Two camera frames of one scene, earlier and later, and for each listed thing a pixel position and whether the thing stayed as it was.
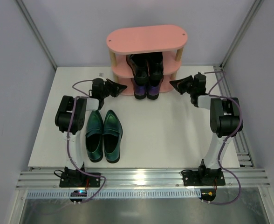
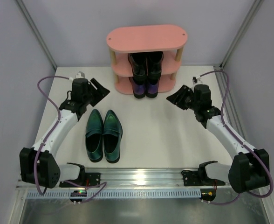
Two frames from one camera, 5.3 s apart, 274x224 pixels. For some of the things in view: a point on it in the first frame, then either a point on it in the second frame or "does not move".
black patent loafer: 139,65 does not move
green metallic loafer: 94,136 does not move
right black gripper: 190,84 -> 182,98
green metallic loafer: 112,136 does not move
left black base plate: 78,180 does not move
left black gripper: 108,88 -> 94,92
